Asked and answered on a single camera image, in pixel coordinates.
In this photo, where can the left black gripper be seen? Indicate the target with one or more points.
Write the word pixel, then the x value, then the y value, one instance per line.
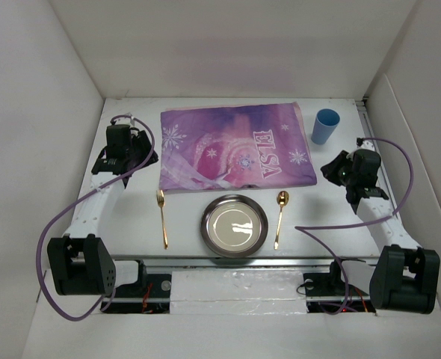
pixel 140 140

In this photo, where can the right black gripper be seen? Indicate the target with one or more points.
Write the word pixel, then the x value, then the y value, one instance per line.
pixel 329 170

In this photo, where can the light blue plastic cup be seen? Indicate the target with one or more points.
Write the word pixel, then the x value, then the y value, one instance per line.
pixel 326 121

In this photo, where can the gold fork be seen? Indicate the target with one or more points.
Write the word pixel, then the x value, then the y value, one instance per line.
pixel 161 202

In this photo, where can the gold spoon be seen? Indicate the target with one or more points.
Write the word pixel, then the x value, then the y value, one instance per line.
pixel 282 201

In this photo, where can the purple Elsa cloth placemat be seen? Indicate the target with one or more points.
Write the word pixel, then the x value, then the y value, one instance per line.
pixel 252 146

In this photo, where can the dark rimmed cream plate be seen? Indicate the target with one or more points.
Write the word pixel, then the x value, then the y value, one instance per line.
pixel 234 226

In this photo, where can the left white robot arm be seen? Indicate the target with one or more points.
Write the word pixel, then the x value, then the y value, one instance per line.
pixel 79 260

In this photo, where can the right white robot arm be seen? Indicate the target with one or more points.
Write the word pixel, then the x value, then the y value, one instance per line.
pixel 406 275

